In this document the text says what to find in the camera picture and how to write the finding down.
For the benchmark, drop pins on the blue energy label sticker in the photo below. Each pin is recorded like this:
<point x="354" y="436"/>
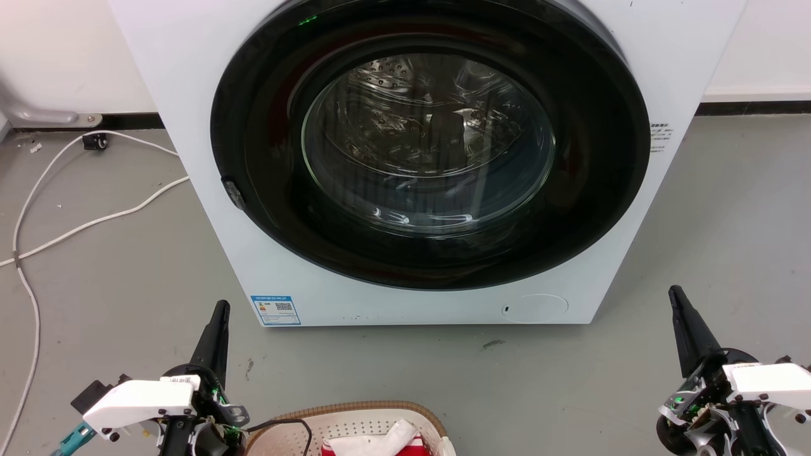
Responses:
<point x="275" y="310"/>

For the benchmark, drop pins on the red cloth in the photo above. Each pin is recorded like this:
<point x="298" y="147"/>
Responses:
<point x="426" y="446"/>

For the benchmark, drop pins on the white cloth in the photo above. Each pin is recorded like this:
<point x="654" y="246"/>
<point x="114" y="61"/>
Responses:
<point x="380" y="443"/>

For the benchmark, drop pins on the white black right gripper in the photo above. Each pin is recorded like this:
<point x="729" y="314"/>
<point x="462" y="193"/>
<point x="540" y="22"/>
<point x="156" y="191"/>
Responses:
<point x="747" y="396"/>

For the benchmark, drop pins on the small text sticker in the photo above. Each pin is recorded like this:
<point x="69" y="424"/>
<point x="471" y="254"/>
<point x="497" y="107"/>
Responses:
<point x="659" y="137"/>

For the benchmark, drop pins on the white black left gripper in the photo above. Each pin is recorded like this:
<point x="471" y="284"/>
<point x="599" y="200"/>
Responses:
<point x="142" y="402"/>

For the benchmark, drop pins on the beige perforated laundry basket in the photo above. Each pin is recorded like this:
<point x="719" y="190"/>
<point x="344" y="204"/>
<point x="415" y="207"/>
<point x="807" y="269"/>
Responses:
<point x="367" y="410"/>

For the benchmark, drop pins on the white front-load washing machine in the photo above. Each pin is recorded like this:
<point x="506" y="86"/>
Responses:
<point x="190" y="95"/>

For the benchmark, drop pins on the black round washer door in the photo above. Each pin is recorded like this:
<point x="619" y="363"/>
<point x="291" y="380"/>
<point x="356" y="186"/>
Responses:
<point x="589" y="190"/>

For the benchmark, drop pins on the white pipe floor bracket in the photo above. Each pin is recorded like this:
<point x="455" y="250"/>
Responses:
<point x="38" y="114"/>

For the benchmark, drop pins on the round white filter cover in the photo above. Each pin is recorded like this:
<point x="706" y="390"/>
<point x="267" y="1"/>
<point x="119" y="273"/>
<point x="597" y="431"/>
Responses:
<point x="538" y="308"/>

